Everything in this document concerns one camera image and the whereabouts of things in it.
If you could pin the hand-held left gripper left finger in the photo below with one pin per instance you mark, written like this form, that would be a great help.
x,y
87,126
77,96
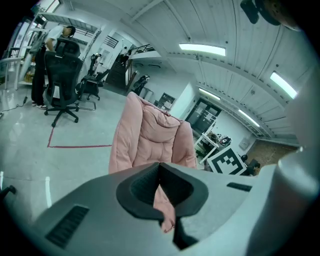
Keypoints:
x,y
100,200

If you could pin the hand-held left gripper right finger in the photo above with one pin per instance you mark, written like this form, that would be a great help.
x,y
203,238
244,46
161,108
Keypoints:
x,y
220,200

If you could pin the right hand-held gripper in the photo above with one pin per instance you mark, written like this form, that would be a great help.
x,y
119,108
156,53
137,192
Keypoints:
x,y
225,162

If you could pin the black and white backpack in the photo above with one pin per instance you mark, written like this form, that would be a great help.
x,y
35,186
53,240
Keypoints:
x,y
225,140

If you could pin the white desk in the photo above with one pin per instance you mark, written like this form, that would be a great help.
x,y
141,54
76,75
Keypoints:
x,y
211,141

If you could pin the black double door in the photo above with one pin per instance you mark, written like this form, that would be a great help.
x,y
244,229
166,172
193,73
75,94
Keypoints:
x,y
202,117

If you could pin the ceiling light panel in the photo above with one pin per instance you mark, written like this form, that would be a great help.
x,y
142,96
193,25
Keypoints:
x,y
248,118
282,83
202,49
210,94

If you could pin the white tote bag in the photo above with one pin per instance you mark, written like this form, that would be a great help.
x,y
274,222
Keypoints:
x,y
168,104

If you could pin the black cantilever office chair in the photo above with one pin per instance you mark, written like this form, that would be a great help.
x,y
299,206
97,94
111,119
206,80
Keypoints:
x,y
95,107

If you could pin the dark staircase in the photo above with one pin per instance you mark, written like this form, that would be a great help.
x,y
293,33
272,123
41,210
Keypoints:
x,y
115,77

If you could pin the person's head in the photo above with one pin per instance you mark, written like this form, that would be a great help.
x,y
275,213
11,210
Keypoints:
x,y
290,20

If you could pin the white metal shelving rack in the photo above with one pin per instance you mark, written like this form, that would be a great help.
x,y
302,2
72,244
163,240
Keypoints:
x,y
75,21

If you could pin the grey wall box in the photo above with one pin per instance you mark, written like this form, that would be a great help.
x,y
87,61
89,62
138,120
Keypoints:
x,y
243,144

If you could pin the black head-worn camera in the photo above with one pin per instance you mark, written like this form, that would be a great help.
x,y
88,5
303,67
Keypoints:
x,y
250,11

